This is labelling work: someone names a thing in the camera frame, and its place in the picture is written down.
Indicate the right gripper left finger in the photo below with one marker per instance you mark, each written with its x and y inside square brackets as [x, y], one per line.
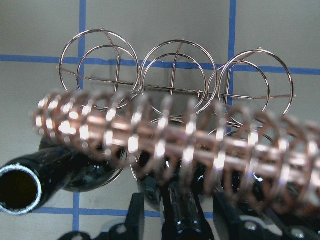
[131, 229]

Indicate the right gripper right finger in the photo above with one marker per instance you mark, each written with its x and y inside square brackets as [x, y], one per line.
[243, 223]

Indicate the black wine bottle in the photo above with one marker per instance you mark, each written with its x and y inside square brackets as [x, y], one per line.
[246, 169]
[181, 211]
[29, 181]

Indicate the copper wire bottle basket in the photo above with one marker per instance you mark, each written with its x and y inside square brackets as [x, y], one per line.
[125, 129]

